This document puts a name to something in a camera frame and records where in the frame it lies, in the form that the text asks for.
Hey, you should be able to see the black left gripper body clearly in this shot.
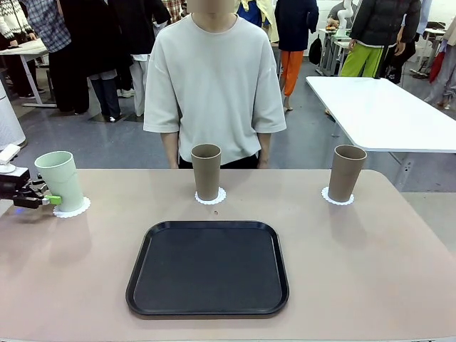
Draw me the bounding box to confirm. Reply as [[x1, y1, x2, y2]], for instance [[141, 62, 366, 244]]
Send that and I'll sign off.
[[0, 166, 32, 200]]

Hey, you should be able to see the tall mint green cup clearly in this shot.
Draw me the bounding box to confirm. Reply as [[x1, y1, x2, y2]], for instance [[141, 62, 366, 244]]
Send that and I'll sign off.
[[33, 150, 86, 213]]

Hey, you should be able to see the white scalloped paper coaster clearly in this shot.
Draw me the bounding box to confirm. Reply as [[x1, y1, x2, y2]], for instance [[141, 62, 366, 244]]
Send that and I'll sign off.
[[52, 197, 92, 219], [194, 186, 228, 207], [320, 185, 356, 207]]

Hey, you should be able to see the tall brown cup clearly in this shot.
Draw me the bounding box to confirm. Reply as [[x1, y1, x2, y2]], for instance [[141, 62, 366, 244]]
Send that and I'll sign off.
[[190, 143, 223, 202], [327, 145, 368, 202]]

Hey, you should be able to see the person's right forearm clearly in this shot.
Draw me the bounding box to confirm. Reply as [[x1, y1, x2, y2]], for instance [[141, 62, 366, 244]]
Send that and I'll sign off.
[[160, 131, 180, 170]]

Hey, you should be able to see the person's left forearm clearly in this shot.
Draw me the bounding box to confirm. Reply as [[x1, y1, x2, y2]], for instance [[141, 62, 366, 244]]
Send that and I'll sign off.
[[256, 132, 274, 170]]

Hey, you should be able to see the white cylindrical appliance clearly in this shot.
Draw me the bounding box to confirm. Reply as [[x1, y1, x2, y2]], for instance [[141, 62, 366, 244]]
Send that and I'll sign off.
[[0, 77, 28, 150]]

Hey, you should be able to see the white standing desk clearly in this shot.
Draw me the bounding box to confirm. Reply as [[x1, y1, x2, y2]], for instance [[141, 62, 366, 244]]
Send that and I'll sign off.
[[0, 38, 58, 108]]

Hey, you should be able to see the person in plaid shirt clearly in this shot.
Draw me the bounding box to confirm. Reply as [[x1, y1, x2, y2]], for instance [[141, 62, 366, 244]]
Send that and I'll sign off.
[[26, 0, 90, 115]]

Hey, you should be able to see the person in patterned sweater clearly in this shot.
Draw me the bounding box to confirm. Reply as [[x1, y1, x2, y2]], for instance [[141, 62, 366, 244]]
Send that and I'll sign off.
[[0, 0, 38, 100]]

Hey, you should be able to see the person in black coat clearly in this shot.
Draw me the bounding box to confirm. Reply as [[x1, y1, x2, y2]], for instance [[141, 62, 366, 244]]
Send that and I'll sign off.
[[69, 0, 135, 123]]

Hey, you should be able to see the person in white trousers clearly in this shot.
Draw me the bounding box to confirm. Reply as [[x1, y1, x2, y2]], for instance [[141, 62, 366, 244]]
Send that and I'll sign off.
[[106, 0, 172, 118]]

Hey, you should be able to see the black plastic serving tray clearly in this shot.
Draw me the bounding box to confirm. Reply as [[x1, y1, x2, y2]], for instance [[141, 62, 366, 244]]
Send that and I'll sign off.
[[125, 219, 290, 320]]

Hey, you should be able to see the person in beige shirt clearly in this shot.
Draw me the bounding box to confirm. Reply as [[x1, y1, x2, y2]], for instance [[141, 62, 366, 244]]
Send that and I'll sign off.
[[142, 0, 288, 170]]

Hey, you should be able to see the person in yellow shirt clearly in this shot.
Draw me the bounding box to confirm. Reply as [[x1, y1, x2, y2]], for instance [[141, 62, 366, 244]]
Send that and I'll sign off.
[[258, 0, 281, 43]]

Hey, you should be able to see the person in orange trousers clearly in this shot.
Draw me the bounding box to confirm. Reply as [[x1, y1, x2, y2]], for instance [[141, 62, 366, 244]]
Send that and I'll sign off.
[[274, 0, 320, 112]]

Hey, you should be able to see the black backpack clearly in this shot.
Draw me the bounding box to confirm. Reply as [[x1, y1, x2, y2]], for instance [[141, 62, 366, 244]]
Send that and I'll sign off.
[[308, 35, 323, 66]]

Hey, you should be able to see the large white table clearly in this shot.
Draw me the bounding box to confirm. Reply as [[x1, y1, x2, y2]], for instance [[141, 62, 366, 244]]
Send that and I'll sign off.
[[305, 76, 456, 154]]

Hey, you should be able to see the black upright pole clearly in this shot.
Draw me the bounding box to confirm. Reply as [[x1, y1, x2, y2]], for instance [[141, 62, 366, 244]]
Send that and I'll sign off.
[[373, 42, 388, 80]]

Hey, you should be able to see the grey table leg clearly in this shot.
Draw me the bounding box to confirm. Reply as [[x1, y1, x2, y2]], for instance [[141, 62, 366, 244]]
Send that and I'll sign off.
[[390, 151, 416, 192]]

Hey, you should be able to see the person in lime green trousers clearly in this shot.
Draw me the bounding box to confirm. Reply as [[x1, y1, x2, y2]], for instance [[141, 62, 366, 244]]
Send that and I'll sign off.
[[339, 0, 423, 85]]

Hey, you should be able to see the red bag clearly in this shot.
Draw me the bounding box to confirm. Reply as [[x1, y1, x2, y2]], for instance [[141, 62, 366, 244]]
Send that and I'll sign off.
[[429, 51, 446, 85]]

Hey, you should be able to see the person in grey trousers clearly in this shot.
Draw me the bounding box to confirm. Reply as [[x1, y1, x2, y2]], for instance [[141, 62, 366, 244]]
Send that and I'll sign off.
[[423, 0, 456, 110]]

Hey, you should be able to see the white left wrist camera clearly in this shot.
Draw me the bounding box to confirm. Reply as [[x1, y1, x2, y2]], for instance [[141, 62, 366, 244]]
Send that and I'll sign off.
[[0, 143, 21, 165]]

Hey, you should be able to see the white desk with grey frame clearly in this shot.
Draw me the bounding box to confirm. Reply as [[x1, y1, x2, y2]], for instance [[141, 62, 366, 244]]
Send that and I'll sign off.
[[318, 28, 352, 76]]

